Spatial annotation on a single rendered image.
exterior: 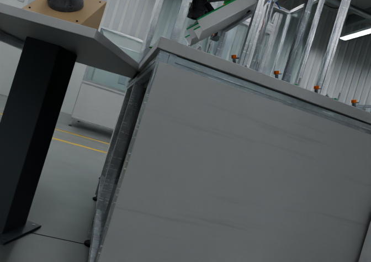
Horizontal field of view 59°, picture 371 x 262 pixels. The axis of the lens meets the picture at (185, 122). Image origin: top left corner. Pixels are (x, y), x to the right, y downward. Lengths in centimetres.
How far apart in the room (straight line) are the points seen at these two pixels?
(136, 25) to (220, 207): 907
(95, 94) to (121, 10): 391
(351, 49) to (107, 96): 846
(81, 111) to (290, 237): 582
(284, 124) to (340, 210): 31
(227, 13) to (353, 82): 1115
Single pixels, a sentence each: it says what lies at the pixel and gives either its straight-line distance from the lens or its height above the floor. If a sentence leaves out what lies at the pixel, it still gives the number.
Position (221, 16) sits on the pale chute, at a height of 105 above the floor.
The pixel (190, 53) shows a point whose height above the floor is 84.
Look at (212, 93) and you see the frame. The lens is 85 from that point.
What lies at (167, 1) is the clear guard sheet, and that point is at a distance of 305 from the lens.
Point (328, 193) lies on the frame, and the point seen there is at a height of 60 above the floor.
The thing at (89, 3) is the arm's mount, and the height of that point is 107.
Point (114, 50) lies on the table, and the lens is 116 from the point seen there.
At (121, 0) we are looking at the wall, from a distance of 996.
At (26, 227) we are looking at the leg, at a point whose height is 1.
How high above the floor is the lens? 67
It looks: level
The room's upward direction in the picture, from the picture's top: 17 degrees clockwise
